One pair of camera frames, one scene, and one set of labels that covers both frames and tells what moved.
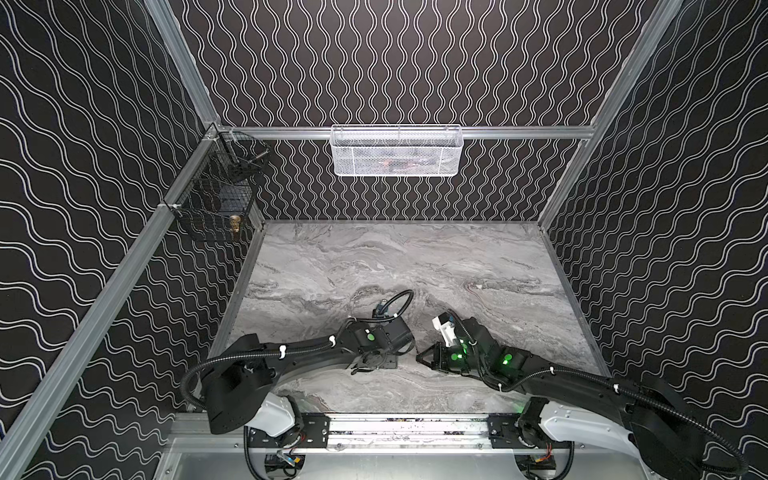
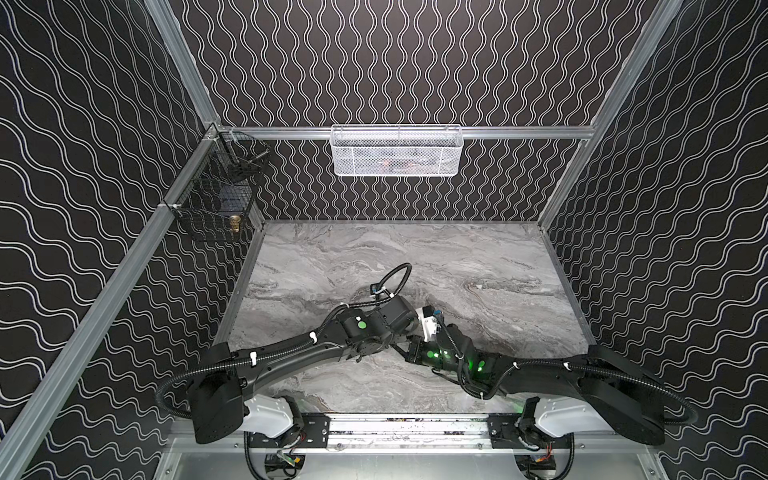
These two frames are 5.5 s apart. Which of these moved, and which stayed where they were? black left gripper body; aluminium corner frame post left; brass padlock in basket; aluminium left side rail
Moved: black left gripper body
Stayed: brass padlock in basket; aluminium corner frame post left; aluminium left side rail
